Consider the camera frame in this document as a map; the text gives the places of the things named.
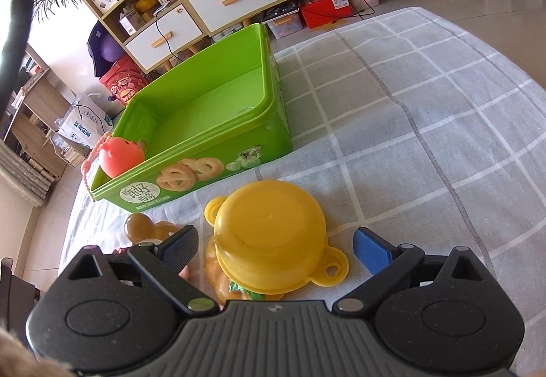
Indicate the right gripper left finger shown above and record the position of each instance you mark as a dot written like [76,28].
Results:
[161,265]

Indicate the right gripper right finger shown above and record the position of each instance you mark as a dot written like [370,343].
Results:
[390,267]

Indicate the pink pig toy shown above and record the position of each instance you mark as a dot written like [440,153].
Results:
[117,156]

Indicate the brown rubber hand toy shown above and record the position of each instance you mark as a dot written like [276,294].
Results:
[140,228]

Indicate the yellow toy pot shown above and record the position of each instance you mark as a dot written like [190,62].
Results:
[271,238]

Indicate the grey checked cloth mat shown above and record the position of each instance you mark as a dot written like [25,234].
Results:
[405,124]

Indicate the green plastic cookie box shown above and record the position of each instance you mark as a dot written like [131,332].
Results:
[217,114]

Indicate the wooden bookshelf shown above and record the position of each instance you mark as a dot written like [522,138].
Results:
[34,155]

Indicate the clear plastic storage box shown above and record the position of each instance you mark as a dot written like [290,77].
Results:
[285,25]

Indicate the red box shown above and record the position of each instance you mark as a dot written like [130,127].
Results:
[318,13]

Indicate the wooden white drawer cabinet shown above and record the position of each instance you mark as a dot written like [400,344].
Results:
[178,26]

